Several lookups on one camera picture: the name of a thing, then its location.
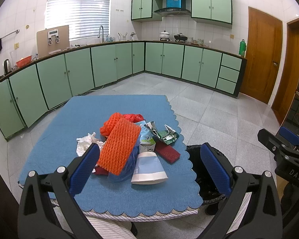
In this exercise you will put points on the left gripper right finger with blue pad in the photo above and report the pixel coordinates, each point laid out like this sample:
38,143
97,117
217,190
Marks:
251,208

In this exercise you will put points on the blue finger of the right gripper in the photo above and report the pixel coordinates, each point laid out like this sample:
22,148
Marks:
289,136

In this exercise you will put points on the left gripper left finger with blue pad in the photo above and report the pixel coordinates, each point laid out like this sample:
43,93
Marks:
84,169

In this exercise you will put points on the white tissue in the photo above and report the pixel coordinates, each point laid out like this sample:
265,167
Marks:
84,143

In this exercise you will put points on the blue plastic bag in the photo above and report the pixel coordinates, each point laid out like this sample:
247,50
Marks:
129,167

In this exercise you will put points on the dark red scouring pad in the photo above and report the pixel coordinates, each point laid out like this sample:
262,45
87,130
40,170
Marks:
168,153

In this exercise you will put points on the orange foam fruit net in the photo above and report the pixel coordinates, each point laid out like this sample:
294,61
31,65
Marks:
121,136

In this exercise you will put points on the blue white paper cup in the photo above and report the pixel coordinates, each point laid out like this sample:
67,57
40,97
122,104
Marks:
148,170

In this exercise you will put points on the blue green milk carton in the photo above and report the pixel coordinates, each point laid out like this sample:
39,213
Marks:
147,142

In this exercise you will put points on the red plastic bag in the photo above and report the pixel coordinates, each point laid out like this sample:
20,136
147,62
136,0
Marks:
134,118

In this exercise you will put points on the black trash bin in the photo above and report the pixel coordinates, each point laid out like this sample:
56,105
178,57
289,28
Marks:
206,176

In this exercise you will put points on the green lower kitchen cabinets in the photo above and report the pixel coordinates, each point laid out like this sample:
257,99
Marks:
29,92

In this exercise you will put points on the kitchen faucet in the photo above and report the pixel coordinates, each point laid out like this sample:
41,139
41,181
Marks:
101,34

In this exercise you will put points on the wooden door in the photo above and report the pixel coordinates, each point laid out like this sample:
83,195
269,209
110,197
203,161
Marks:
290,75
264,47

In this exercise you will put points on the green bottle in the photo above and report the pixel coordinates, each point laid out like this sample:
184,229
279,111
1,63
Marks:
242,48

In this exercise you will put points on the black wok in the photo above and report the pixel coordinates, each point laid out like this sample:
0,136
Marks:
180,38

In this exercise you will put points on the steel electric kettle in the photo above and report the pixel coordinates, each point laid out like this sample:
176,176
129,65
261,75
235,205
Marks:
7,66

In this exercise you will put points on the white cooking pot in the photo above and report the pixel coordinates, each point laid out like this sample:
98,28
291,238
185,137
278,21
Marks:
164,36

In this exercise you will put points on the red plastic basin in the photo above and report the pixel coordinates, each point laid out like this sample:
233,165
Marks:
23,61

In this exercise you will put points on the range hood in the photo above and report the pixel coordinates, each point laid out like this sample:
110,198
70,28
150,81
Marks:
172,8

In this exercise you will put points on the brown cardboard board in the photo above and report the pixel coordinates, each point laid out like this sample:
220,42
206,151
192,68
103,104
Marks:
52,40

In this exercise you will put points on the window blinds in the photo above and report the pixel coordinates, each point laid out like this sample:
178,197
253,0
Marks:
85,18

